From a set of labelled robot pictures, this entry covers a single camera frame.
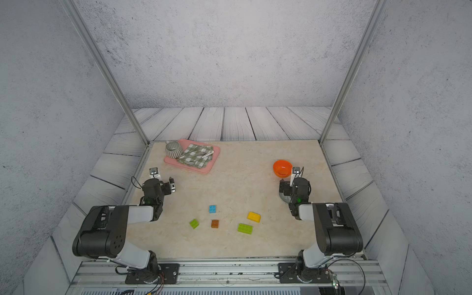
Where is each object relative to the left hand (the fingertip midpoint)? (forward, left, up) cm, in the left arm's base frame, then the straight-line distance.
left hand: (163, 178), depth 94 cm
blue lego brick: (-14, -25, -6) cm, 30 cm away
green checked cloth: (+20, -14, -6) cm, 25 cm away
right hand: (-1, -66, 0) cm, 66 cm away
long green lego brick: (-24, -40, -6) cm, 47 cm away
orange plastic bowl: (+9, -63, -5) cm, 64 cm away
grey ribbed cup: (+21, 0, -1) cm, 21 cm away
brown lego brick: (-21, -27, -7) cm, 35 cm away
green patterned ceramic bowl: (-10, -61, -6) cm, 62 cm away
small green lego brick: (-21, -17, -7) cm, 28 cm away
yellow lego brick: (-19, -45, -6) cm, 49 cm away
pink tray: (+31, -4, -6) cm, 32 cm away
